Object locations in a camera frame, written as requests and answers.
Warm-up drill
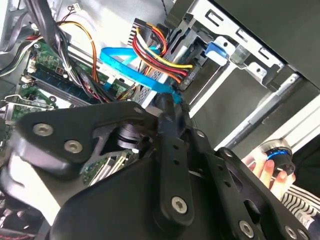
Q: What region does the person's hand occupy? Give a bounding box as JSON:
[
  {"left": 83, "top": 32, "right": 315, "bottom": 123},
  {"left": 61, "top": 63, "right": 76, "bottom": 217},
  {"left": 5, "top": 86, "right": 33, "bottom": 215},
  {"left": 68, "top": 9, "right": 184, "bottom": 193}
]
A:
[{"left": 240, "top": 147, "right": 297, "bottom": 199}]

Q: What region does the red yellow black disk wire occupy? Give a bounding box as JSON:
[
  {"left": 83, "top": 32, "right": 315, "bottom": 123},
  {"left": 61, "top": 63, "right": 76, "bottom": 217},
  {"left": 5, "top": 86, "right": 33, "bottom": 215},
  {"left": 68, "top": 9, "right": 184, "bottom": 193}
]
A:
[{"left": 133, "top": 23, "right": 199, "bottom": 91}]

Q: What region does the hard disk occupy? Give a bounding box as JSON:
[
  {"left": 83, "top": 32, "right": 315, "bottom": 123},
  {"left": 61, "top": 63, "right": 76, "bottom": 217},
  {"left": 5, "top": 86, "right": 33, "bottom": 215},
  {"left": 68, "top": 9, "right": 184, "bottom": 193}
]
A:
[{"left": 127, "top": 17, "right": 230, "bottom": 108}]

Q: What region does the blue disk wire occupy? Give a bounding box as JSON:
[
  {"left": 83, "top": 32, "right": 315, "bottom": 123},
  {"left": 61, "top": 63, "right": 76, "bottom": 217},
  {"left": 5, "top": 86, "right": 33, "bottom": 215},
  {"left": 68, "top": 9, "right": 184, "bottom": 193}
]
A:
[{"left": 99, "top": 46, "right": 183, "bottom": 105}]

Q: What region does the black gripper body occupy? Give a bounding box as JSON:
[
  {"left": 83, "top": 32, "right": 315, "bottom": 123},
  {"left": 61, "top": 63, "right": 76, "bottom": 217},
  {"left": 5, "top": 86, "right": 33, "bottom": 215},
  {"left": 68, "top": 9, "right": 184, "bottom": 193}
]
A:
[{"left": 48, "top": 149, "right": 311, "bottom": 240}]

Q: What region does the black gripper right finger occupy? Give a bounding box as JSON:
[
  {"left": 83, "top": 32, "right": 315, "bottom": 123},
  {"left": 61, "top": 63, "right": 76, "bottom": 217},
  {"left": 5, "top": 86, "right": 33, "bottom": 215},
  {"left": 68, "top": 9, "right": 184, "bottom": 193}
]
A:
[{"left": 183, "top": 108, "right": 311, "bottom": 240}]

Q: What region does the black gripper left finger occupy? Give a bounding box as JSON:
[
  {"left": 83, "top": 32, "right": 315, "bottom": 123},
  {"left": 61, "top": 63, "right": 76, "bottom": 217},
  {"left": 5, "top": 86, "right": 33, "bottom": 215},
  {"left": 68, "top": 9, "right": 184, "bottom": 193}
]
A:
[{"left": 16, "top": 93, "right": 196, "bottom": 228}]

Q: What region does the round black tool blue ring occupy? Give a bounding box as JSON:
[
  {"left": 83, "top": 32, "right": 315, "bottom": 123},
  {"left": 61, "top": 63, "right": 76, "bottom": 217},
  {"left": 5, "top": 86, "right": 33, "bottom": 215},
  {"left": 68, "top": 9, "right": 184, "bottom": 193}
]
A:
[{"left": 259, "top": 138, "right": 298, "bottom": 176}]

